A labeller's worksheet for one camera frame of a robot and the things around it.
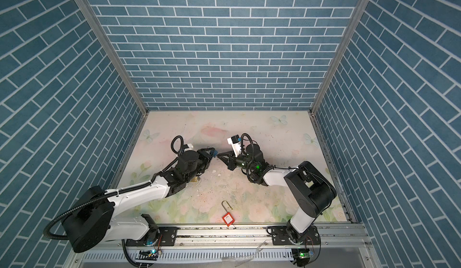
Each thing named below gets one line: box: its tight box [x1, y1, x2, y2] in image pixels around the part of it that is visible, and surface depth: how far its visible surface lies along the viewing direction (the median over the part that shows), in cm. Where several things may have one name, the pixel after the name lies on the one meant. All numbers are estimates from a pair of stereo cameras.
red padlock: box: [221, 200, 236, 228], surface depth 79 cm
